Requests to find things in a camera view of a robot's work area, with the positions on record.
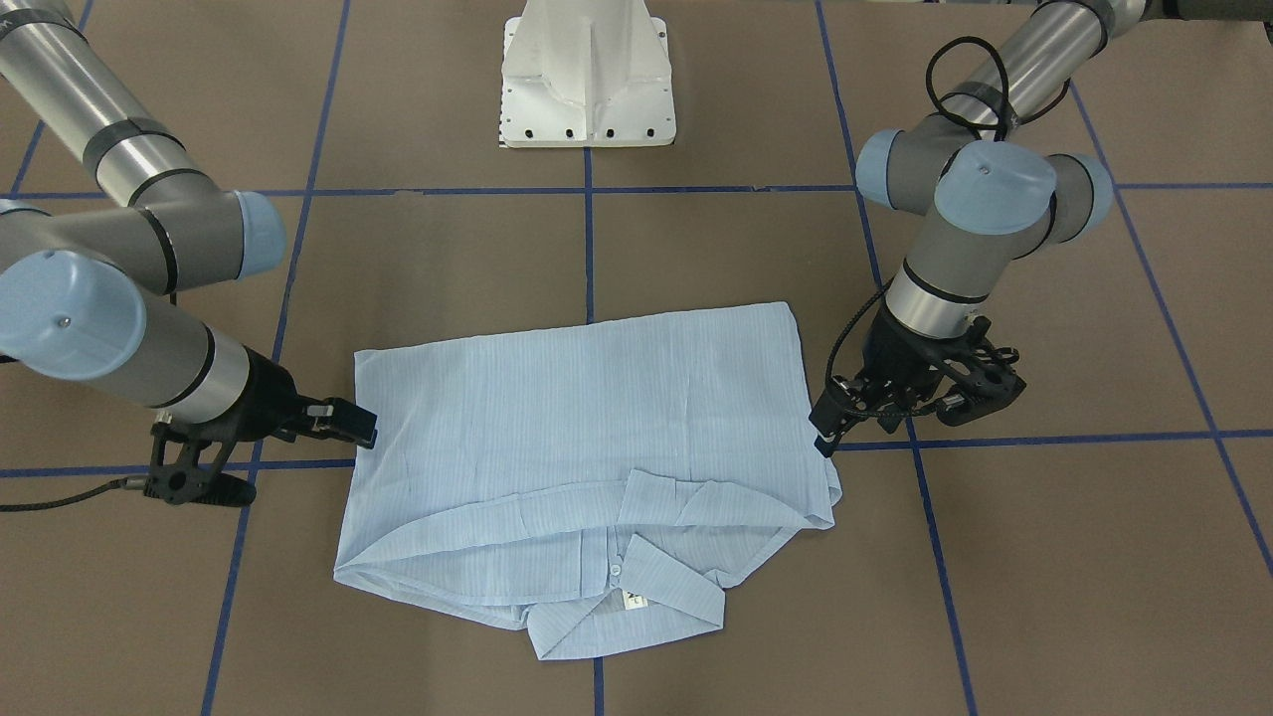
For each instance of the white central pedestal column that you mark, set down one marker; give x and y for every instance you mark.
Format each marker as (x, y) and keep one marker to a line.
(586, 74)

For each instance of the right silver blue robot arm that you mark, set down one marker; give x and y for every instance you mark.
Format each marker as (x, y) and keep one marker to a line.
(89, 298)

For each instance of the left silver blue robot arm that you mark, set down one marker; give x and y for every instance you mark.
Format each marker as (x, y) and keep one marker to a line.
(984, 202)

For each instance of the light blue button shirt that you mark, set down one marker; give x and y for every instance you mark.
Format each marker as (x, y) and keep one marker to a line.
(598, 487)

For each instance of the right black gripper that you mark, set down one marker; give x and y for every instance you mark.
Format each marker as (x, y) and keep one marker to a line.
(267, 396)

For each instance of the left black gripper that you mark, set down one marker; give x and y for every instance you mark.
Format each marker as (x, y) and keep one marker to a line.
(888, 350)

